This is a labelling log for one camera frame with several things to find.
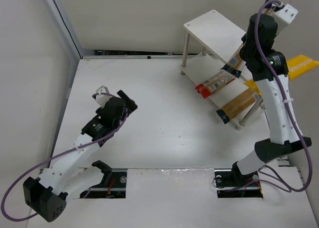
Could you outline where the blue spaghetti bag front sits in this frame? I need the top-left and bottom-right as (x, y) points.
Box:
(221, 3), (277, 78)

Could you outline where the yellow spaghetti bag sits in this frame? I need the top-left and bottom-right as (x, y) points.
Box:
(243, 54), (319, 97)

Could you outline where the red spaghetti bag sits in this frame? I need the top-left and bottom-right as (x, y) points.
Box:
(195, 70), (235, 99)

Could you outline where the dark blue spaghetti bag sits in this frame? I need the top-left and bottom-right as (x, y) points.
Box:
(216, 89), (260, 124)

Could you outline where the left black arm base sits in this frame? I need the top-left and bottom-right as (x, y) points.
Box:
(80, 160), (128, 199)

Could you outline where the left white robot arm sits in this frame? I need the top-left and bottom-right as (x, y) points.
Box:
(23, 89), (138, 223)

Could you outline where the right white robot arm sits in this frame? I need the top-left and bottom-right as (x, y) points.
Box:
(232, 13), (312, 181)

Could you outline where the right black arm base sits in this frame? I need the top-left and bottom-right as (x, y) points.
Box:
(212, 166), (263, 198)

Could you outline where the white two-tier shelf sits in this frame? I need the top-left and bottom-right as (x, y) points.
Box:
(181, 10), (263, 130)

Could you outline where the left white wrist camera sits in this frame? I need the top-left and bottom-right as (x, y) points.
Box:
(92, 86), (111, 108)

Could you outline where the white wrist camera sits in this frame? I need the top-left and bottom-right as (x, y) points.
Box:
(271, 4), (299, 34)
(92, 86), (111, 108)

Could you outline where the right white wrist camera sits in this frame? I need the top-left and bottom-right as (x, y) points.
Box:
(271, 4), (299, 34)

